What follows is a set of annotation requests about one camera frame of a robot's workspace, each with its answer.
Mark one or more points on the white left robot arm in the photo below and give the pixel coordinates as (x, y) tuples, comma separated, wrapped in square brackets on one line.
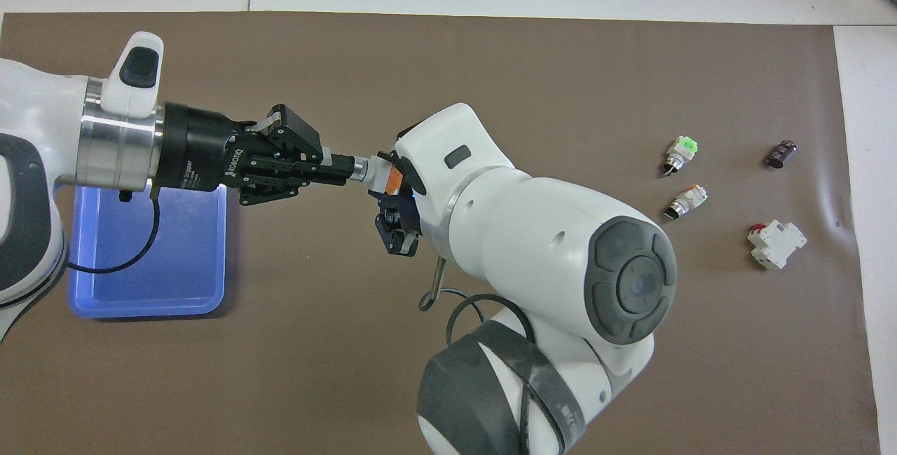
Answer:
[(42, 132)]

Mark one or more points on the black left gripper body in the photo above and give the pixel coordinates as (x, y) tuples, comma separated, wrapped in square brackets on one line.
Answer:
[(200, 150)]

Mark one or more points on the brown table mat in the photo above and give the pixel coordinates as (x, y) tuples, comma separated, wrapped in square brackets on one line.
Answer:
[(280, 385)]

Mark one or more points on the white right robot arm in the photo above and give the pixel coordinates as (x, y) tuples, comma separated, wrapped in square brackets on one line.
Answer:
[(546, 245)]

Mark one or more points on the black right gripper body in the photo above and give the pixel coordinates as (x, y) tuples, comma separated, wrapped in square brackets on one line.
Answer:
[(410, 213)]

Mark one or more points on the green block selector switch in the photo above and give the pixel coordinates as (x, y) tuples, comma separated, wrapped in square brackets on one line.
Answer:
[(681, 152)]

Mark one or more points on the small dark terminal block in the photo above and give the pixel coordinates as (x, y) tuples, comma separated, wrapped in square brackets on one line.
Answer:
[(781, 153)]

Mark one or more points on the white red circuit breaker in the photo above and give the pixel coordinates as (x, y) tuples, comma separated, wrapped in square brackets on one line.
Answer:
[(776, 245)]

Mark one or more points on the orange push button switch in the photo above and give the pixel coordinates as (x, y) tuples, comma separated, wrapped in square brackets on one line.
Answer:
[(375, 171)]

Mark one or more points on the blue plastic tray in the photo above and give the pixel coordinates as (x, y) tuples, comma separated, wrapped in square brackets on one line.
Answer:
[(175, 259)]

